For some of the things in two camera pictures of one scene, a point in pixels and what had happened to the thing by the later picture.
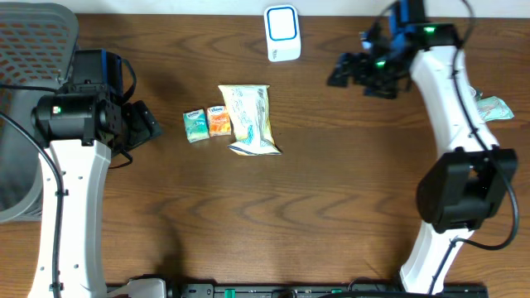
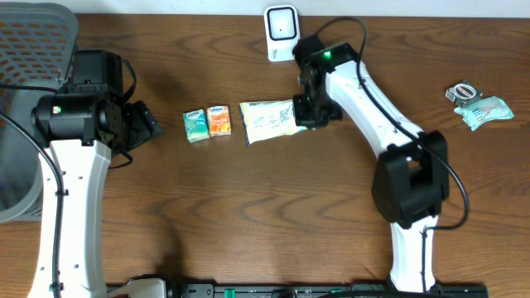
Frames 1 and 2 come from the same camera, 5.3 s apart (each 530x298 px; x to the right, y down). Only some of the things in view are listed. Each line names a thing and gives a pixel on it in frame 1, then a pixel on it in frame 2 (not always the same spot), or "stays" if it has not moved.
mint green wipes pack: [493, 108] stays
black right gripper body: [374, 74] -> [314, 108]
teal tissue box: [196, 125] stays
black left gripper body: [130, 124] stays
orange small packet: [219, 121] stays
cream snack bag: [248, 110] -> [268, 118]
